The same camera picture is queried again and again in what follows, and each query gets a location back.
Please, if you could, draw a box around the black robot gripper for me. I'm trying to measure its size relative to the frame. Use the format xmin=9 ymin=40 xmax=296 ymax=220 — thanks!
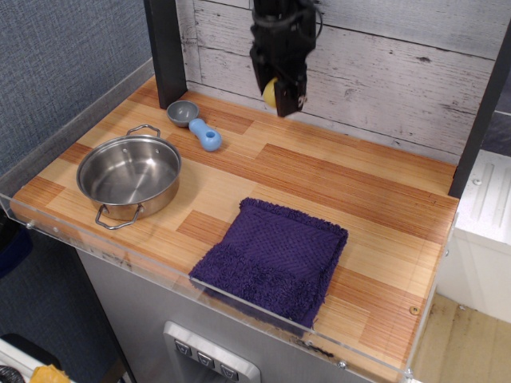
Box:
xmin=250 ymin=1 xmax=319 ymax=117

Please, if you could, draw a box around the yellow ball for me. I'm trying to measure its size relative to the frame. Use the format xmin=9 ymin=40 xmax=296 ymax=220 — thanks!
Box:
xmin=262 ymin=77 xmax=278 ymax=109

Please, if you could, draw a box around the stainless steel pot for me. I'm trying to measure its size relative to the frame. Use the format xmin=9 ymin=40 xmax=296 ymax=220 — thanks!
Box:
xmin=76 ymin=124 xmax=182 ymax=231

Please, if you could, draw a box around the purple folded towel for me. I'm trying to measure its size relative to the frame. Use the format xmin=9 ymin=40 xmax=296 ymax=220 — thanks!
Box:
xmin=189 ymin=198 xmax=348 ymax=328

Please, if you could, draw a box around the clear acrylic table guard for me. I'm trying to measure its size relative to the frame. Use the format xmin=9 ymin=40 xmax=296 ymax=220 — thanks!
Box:
xmin=0 ymin=191 xmax=460 ymax=383

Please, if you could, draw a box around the white side cabinet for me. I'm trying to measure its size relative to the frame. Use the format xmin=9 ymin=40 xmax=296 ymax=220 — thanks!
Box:
xmin=437 ymin=150 xmax=510 ymax=322

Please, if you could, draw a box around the silver dispenser button panel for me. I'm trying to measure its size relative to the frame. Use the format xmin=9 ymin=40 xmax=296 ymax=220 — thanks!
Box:
xmin=163 ymin=321 xmax=261 ymax=382

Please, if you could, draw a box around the yellow black object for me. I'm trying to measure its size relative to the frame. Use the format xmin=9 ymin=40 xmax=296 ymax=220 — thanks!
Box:
xmin=0 ymin=362 xmax=69 ymax=383

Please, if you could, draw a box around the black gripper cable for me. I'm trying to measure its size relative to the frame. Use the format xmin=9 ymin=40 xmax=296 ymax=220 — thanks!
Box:
xmin=307 ymin=0 xmax=324 ymax=45

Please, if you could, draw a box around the blue handled grey scoop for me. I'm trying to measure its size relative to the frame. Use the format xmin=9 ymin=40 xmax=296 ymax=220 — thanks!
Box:
xmin=166 ymin=100 xmax=223 ymax=152

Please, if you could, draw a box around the black right vertical post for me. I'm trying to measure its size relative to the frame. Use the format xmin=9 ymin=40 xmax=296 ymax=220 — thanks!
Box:
xmin=448 ymin=23 xmax=510 ymax=199

